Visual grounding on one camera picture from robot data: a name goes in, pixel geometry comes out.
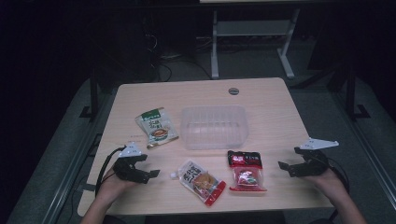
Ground person's left hand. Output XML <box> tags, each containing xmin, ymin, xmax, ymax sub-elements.
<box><xmin>97</xmin><ymin>169</ymin><xmax>138</xmax><ymax>203</ymax></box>

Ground person's right hand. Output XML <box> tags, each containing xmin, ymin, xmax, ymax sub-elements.
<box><xmin>305</xmin><ymin>168</ymin><xmax>344</xmax><ymax>201</ymax></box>

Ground white metal table frame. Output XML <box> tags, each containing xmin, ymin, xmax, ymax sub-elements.
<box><xmin>199</xmin><ymin>0</ymin><xmax>302</xmax><ymax>80</ymax></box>

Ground green and white sauce pouch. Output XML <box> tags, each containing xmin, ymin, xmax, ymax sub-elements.
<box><xmin>134</xmin><ymin>106</ymin><xmax>180</xmax><ymax>149</ymax></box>

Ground left hand-held gripper black cable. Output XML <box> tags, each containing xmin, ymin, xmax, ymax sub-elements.
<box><xmin>94</xmin><ymin>146</ymin><xmax>127</xmax><ymax>197</ymax></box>

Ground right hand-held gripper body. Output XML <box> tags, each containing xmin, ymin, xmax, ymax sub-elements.
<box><xmin>298</xmin><ymin>137</ymin><xmax>340</xmax><ymax>177</ymax></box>

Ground clear plastic container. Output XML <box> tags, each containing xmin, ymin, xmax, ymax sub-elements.
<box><xmin>179</xmin><ymin>105</ymin><xmax>250</xmax><ymax>151</ymax></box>

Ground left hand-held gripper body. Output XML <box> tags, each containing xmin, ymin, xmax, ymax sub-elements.
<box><xmin>112</xmin><ymin>142</ymin><xmax>143</xmax><ymax>184</ymax></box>

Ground black metal stand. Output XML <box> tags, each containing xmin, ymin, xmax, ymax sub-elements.
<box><xmin>341</xmin><ymin>63</ymin><xmax>372</xmax><ymax>121</ymax></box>
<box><xmin>78</xmin><ymin>66</ymin><xmax>101</xmax><ymax>121</ymax></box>

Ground grey metal rail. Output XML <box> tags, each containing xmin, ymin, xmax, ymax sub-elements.
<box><xmin>329</xmin><ymin>91</ymin><xmax>396</xmax><ymax>203</ymax></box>
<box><xmin>39</xmin><ymin>90</ymin><xmax>118</xmax><ymax>224</ymax></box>

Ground red and black snack packet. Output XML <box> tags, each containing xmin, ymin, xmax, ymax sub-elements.
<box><xmin>226</xmin><ymin>149</ymin><xmax>268</xmax><ymax>193</ymax></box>

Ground grey tape strip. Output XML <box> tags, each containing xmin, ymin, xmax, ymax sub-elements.
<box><xmin>75</xmin><ymin>182</ymin><xmax>98</xmax><ymax>193</ymax></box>

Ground right hand-held gripper black cable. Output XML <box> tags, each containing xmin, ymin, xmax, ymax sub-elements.
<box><xmin>326</xmin><ymin>156</ymin><xmax>350</xmax><ymax>194</ymax></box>

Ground white and red spouted pouch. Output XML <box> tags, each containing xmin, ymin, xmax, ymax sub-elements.
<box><xmin>169</xmin><ymin>159</ymin><xmax>227</xmax><ymax>207</ymax></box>

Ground hand-held gripper black cable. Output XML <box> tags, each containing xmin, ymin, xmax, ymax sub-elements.
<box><xmin>94</xmin><ymin>146</ymin><xmax>127</xmax><ymax>197</ymax></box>
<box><xmin>326</xmin><ymin>156</ymin><xmax>350</xmax><ymax>194</ymax></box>

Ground black floor cables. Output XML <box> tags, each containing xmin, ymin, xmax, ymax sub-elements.
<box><xmin>141</xmin><ymin>32</ymin><xmax>213</xmax><ymax>82</ymax></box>

